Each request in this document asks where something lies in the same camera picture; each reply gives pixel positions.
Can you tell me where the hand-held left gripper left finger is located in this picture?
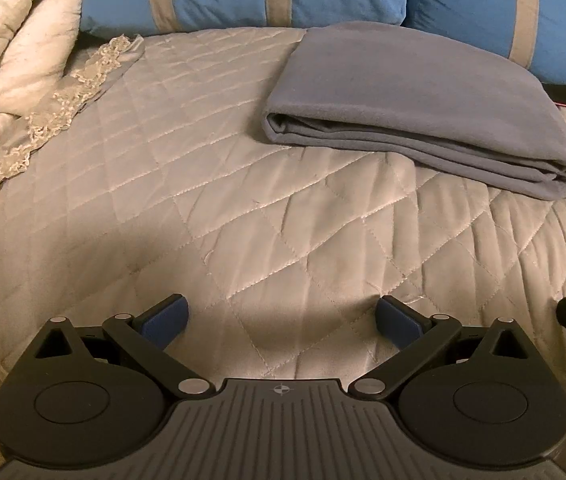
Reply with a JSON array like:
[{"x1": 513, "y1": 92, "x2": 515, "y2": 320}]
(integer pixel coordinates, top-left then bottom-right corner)
[{"x1": 27, "y1": 294, "x2": 216, "y2": 402}]

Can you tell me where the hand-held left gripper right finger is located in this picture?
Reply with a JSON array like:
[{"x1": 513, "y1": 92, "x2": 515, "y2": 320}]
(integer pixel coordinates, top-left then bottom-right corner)
[{"x1": 348, "y1": 295, "x2": 535, "y2": 403}]

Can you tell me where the grey-blue fleece cloth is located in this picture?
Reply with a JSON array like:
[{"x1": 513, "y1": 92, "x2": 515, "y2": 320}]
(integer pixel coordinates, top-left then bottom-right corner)
[{"x1": 263, "y1": 22, "x2": 566, "y2": 202}]

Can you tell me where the quilted grey bedspread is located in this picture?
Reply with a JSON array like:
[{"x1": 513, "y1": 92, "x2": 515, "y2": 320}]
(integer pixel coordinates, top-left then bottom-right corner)
[{"x1": 0, "y1": 25, "x2": 566, "y2": 480}]

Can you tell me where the rolled white duvet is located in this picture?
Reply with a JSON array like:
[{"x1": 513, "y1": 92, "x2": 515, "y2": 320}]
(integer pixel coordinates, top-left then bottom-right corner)
[{"x1": 0, "y1": 0, "x2": 88, "y2": 170}]

